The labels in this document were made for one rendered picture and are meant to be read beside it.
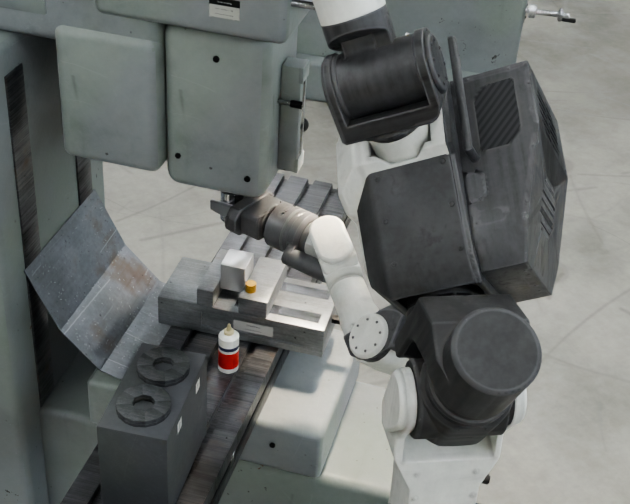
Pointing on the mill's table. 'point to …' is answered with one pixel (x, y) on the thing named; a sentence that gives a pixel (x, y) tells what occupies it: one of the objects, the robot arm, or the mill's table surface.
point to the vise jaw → (270, 280)
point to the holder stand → (153, 427)
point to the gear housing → (216, 15)
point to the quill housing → (223, 109)
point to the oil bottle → (228, 350)
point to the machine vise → (220, 298)
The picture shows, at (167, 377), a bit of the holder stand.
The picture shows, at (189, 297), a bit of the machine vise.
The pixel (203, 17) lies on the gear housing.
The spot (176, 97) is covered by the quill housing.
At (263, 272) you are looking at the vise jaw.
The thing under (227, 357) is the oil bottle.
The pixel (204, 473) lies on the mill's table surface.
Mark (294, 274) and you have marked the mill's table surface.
